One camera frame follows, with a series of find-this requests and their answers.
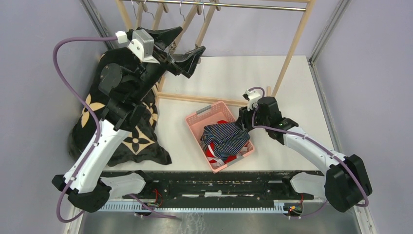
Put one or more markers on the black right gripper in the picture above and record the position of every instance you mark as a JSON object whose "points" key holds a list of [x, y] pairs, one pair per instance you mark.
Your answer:
{"points": [[243, 118]]}

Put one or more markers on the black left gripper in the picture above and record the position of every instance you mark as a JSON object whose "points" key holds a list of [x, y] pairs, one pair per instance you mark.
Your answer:
{"points": [[184, 63]]}

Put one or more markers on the dark striped boxer shorts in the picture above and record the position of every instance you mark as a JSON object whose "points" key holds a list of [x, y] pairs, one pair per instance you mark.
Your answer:
{"points": [[226, 139]]}

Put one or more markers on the wooden clip hanger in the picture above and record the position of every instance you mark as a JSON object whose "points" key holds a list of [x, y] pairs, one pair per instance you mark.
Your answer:
{"points": [[138, 9], [161, 8]]}

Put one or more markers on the wooden hanger holding red underwear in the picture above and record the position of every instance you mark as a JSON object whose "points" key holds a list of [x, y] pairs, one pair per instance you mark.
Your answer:
{"points": [[195, 9]]}

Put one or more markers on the red printed underwear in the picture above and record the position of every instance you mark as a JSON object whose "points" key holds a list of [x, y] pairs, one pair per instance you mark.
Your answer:
{"points": [[226, 155]]}

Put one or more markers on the wooden hanger holding striped boxers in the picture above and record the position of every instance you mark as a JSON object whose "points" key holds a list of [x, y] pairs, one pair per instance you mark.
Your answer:
{"points": [[205, 25]]}

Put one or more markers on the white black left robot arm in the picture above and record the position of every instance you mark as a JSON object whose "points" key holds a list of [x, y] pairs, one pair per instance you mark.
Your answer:
{"points": [[84, 184]]}

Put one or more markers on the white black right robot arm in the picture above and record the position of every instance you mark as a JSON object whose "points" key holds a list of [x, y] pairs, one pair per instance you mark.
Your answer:
{"points": [[344, 181]]}

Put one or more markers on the empty wooden clip hanger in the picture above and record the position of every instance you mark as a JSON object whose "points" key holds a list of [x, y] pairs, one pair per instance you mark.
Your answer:
{"points": [[138, 9]]}

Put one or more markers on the black beige flower blanket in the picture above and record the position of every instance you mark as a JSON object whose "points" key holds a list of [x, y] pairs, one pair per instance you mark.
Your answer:
{"points": [[142, 143]]}

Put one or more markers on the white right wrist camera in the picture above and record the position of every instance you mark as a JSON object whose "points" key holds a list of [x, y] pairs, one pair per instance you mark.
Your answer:
{"points": [[252, 95]]}

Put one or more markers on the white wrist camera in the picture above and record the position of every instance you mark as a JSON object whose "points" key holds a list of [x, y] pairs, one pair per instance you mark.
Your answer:
{"points": [[141, 44], [252, 95]]}

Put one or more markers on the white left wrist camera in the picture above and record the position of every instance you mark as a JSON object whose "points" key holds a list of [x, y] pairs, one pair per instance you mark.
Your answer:
{"points": [[141, 44]]}

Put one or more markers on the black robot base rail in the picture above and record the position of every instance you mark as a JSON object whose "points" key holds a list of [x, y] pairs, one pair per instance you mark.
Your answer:
{"points": [[206, 192]]}

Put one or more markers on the wooden clothes rack frame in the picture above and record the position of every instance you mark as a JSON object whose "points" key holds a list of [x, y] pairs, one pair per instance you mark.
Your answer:
{"points": [[205, 4]]}

